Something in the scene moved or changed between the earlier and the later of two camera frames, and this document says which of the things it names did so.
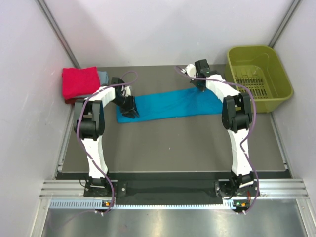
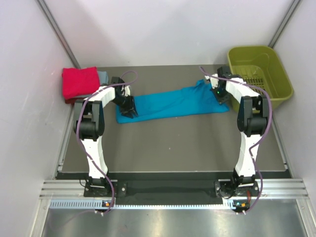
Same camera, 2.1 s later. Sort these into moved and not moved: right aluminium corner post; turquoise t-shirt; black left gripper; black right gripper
Moved: black right gripper
Not moved: black left gripper; right aluminium corner post; turquoise t-shirt
